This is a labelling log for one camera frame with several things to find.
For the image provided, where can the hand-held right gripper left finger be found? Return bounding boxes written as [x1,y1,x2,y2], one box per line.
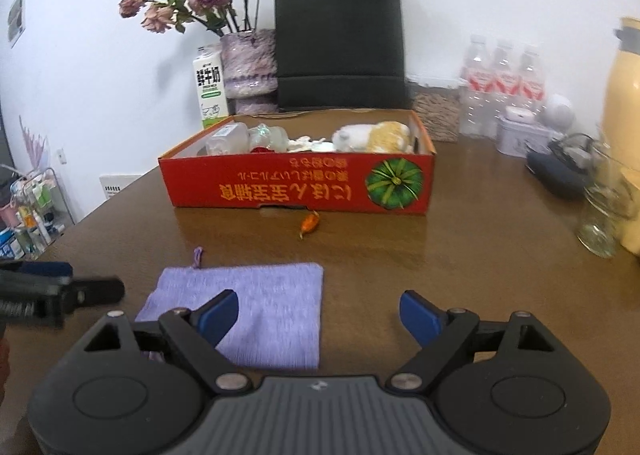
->
[82,289,252,395]

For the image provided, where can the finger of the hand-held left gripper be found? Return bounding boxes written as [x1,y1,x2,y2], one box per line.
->
[0,261,74,281]
[64,276,125,310]

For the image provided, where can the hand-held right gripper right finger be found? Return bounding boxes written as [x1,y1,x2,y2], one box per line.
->
[389,290,557,392]

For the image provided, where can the purple cloth pouch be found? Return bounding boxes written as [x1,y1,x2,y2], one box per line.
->
[135,247,325,370]

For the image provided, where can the small orange item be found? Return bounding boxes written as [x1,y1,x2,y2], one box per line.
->
[298,212,321,239]

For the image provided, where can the red cardboard box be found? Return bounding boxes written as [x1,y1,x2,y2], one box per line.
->
[158,108,437,216]

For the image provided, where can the clear plastic jar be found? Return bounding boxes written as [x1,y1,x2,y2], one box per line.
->
[205,122,250,156]

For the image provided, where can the yellow and white plush toy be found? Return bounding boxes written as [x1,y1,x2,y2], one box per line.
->
[332,121,415,154]

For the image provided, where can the clear container of pellets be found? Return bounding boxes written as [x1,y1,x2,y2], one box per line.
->
[406,76,462,143]

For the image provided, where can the metal rack with bottles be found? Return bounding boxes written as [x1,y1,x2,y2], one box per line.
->
[0,162,76,263]

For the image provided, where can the white board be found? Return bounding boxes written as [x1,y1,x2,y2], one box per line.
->
[99,174,143,200]

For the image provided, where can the purple decorative sprigs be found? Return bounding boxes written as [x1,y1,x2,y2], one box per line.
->
[19,115,51,170]

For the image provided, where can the dark zip case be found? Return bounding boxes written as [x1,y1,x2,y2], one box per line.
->
[525,150,591,200]

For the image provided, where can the clear drinking glass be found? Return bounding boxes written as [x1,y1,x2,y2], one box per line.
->
[575,142,633,258]

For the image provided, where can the white tin box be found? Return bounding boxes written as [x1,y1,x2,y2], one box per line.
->
[496,117,543,158]

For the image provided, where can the white green milk carton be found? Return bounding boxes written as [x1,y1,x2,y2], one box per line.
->
[192,46,230,130]

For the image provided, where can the clear water bottle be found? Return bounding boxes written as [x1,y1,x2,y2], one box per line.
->
[490,40,521,120]
[517,46,546,120]
[460,35,493,138]

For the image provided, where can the white round device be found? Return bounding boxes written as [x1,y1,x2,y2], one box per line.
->
[542,94,576,133]

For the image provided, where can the pink marbled vase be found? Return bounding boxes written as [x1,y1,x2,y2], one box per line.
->
[220,29,279,114]

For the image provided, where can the black paper bag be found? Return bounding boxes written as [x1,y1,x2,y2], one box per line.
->
[274,0,407,112]

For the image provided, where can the yellow thermos jug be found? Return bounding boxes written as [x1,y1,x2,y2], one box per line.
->
[602,17,640,176]

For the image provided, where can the white adapter with black cable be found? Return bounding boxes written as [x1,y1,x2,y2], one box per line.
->
[547,133,601,168]

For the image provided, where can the wall picture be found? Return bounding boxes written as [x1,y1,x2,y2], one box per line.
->
[7,0,27,48]

